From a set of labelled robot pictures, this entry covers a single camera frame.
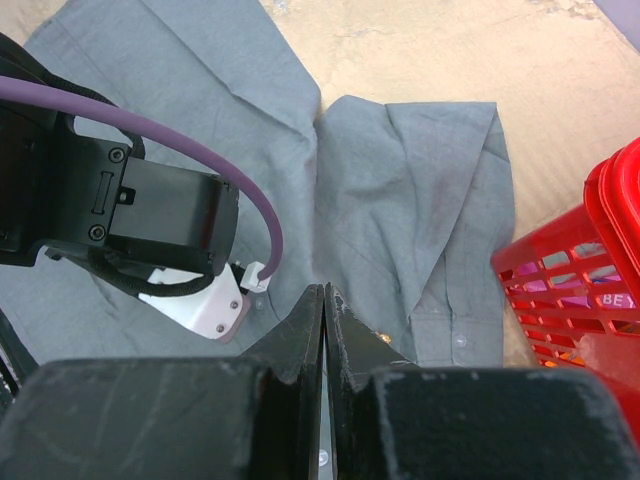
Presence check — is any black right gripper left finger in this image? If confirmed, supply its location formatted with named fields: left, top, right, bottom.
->
left=1, top=285, right=325, bottom=479

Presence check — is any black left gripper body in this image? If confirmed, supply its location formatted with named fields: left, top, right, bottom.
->
left=43, top=244, right=216, bottom=301

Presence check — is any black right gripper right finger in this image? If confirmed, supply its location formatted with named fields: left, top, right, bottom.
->
left=324, top=286, right=639, bottom=479

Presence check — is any grey button-up shirt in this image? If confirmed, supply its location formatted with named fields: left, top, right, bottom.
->
left=1, top=1, right=514, bottom=366

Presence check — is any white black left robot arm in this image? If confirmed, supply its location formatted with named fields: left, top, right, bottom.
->
left=1, top=101, right=239, bottom=297

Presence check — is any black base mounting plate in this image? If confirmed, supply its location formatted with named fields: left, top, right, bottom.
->
left=0, top=312, right=39, bottom=398

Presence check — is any red plastic shopping basket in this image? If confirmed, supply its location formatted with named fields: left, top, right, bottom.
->
left=491, top=141, right=639, bottom=433

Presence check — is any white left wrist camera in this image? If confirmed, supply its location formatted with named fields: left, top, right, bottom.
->
left=138, top=264, right=251, bottom=343

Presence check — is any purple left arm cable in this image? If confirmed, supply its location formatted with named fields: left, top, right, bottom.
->
left=0, top=74, right=285, bottom=294

